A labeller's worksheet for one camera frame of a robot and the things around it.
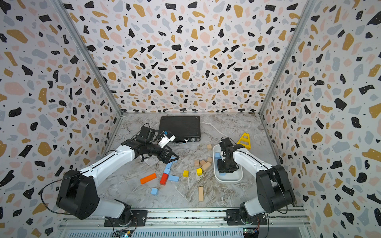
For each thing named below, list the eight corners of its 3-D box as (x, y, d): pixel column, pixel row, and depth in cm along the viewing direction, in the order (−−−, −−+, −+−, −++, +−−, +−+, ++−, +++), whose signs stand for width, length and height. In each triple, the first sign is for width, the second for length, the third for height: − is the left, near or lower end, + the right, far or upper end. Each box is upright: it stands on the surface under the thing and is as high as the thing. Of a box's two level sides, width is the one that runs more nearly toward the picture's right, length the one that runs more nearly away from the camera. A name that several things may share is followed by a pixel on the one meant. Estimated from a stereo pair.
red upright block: (160, 184, 87) (159, 183, 85) (163, 174, 91) (162, 172, 89) (166, 185, 86) (165, 184, 84) (169, 175, 90) (168, 173, 88)
